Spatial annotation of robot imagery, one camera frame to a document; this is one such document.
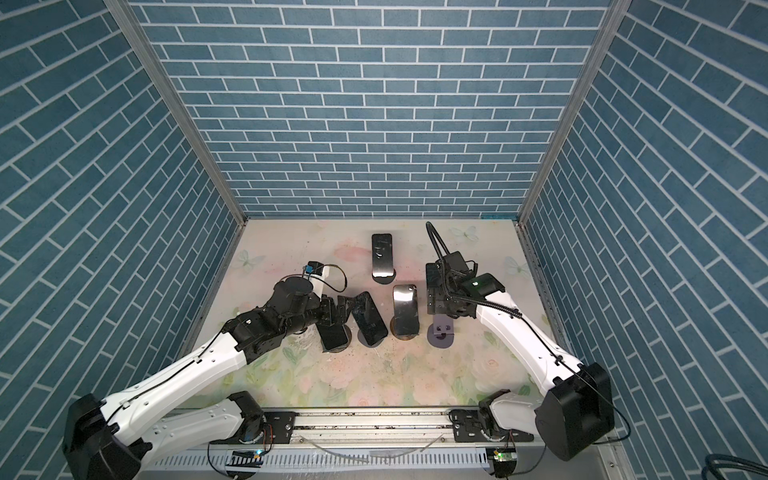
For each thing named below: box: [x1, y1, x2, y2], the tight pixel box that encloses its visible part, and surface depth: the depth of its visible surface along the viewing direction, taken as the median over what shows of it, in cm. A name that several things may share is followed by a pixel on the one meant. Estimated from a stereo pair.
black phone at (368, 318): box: [351, 291, 389, 346], surface depth 86 cm
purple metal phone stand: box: [427, 314, 454, 349], surface depth 90 cm
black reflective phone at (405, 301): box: [393, 284, 419, 336], surface depth 88 cm
